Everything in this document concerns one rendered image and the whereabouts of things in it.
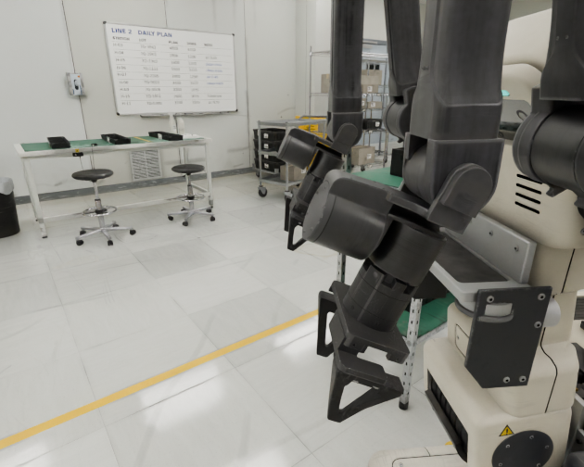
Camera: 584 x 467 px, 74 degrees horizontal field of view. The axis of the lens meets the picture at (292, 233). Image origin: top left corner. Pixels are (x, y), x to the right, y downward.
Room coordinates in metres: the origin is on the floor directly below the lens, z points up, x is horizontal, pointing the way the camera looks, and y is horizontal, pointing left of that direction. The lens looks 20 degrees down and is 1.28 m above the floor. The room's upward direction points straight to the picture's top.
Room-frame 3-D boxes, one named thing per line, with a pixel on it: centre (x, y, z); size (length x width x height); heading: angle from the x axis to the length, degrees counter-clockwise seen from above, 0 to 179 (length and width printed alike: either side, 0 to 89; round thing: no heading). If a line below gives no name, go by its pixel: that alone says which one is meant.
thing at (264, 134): (6.06, 0.27, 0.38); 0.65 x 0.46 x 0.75; 40
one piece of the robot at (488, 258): (0.57, -0.29, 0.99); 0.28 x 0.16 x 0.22; 5
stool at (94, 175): (3.36, 1.74, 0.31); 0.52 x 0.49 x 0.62; 127
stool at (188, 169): (3.97, 1.06, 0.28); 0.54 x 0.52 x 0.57; 60
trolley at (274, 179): (5.04, -0.03, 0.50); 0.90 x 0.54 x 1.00; 141
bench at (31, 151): (4.15, 1.83, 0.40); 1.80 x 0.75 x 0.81; 127
